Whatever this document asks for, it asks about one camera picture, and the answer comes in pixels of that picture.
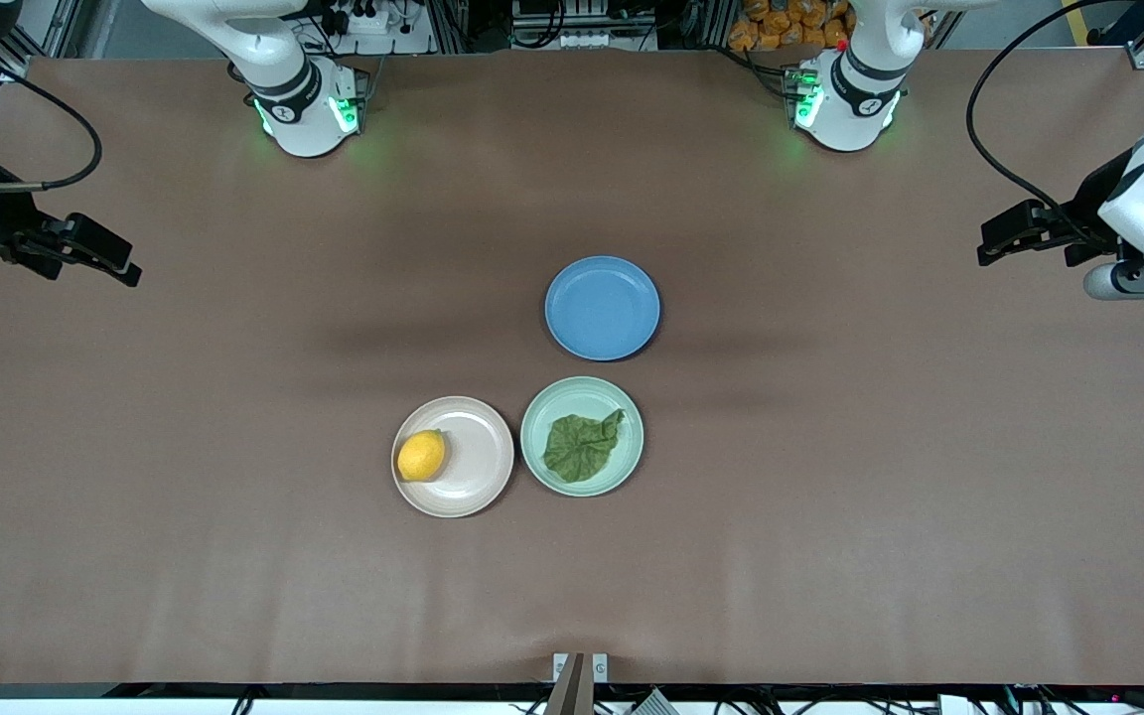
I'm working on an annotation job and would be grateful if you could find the yellow lemon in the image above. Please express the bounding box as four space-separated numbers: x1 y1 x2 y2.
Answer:
396 429 448 484

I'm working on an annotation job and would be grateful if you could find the green lettuce leaf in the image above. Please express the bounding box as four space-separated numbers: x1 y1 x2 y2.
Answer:
542 408 626 485

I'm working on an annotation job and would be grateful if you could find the bag of orange items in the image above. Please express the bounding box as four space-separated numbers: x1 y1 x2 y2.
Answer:
728 0 856 53

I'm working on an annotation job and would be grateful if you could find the white power strip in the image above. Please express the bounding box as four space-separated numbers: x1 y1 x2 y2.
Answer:
319 0 434 56

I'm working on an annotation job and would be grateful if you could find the blue plate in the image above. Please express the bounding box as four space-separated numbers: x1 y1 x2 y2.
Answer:
544 255 662 362

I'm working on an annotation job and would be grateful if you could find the beige plate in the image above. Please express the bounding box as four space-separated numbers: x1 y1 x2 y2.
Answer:
391 395 516 518

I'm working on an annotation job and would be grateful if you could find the light green plate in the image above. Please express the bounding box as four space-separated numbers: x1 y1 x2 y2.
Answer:
519 375 645 498

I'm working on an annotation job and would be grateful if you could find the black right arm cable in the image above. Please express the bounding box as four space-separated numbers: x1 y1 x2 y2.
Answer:
0 60 103 192

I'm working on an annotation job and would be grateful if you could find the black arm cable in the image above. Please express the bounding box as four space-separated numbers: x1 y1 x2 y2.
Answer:
0 60 103 192
965 0 1144 249

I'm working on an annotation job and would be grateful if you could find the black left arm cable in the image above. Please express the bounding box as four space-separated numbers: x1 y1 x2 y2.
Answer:
965 0 1144 249

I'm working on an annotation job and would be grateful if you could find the metal table edge bracket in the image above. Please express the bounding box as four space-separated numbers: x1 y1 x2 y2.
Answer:
544 652 610 715

